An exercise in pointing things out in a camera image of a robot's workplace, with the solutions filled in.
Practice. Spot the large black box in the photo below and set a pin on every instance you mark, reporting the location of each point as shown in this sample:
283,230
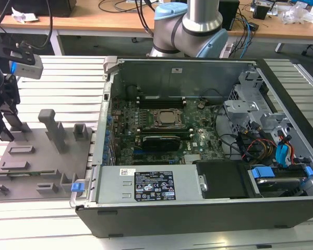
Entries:
28,6

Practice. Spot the hard disk in blue carrier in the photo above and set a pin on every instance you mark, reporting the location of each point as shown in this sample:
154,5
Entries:
276,182

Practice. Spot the clear plastic bags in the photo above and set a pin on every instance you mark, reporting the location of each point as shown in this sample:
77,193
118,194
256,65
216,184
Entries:
297,13

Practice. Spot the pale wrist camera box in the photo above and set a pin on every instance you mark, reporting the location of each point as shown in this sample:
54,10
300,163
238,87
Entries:
28,69

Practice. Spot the silver finned heatsink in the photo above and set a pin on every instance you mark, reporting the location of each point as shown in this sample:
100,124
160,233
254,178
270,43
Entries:
191,159

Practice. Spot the black plastic shroud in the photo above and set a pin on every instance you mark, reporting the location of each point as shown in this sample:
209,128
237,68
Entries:
224,179

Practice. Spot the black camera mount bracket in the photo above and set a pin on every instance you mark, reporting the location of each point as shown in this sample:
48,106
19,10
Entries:
5,52

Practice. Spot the white power strip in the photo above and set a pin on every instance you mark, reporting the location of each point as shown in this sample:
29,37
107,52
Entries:
227,49

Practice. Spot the white sticker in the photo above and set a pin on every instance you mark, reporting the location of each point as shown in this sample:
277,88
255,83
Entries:
176,70

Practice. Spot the small flat black box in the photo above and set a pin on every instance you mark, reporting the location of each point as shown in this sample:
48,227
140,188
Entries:
254,26

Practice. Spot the wooden desk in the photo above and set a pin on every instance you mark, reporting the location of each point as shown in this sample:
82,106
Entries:
94,23

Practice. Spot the black open PC case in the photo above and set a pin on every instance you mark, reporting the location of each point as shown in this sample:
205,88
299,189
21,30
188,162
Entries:
198,216

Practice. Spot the crumpled white paper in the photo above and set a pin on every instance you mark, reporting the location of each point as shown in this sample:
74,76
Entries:
22,17

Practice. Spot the silver power supply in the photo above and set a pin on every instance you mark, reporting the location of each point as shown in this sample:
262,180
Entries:
114,182

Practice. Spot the grey parts rack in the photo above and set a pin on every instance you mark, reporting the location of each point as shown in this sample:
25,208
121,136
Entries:
41,161

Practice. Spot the silver drive cage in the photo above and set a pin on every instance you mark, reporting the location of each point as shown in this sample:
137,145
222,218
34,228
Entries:
240,108

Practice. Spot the CPU with metal top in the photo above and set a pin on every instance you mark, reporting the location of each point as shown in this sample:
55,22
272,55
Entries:
169,117

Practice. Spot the blue case latch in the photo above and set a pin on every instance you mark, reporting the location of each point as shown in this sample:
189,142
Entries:
77,188

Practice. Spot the green motherboard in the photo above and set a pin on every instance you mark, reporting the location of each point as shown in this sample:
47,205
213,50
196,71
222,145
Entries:
206,135

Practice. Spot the small black case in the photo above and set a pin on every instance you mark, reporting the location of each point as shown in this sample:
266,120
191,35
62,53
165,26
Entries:
262,12

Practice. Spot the tall black box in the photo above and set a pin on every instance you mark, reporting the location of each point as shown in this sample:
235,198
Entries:
230,15

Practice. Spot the silver coin battery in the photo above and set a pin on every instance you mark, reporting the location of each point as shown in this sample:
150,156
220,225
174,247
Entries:
200,105

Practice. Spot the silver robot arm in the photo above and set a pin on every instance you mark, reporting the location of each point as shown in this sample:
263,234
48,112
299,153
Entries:
198,26

